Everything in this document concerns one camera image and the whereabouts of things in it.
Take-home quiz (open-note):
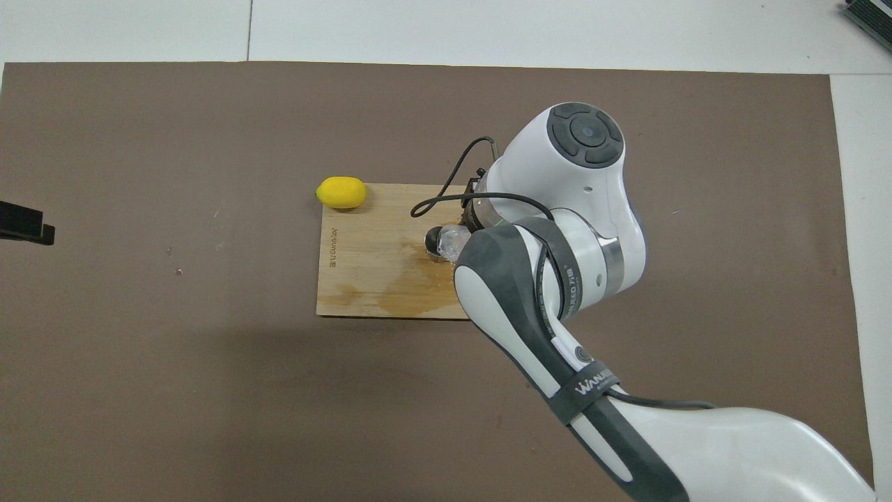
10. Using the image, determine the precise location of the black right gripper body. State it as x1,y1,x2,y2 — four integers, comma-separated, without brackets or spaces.
462,167,489,232

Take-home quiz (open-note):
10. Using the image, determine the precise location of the clear glass cup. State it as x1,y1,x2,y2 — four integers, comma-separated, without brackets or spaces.
439,223,476,264

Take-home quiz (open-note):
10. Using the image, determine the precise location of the yellow lemon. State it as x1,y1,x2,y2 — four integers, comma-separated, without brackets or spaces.
316,176,367,211

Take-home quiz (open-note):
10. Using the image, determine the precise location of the wooden cutting board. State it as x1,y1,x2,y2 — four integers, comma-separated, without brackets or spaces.
316,183,482,321

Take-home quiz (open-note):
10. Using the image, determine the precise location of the brown table mat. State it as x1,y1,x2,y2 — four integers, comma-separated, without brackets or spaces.
0,61,877,502

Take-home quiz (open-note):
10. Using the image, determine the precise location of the grey ridged device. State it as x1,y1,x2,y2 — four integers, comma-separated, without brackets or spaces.
840,0,892,34

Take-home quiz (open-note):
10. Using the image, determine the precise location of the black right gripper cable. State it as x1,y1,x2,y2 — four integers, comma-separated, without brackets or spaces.
410,136,718,412

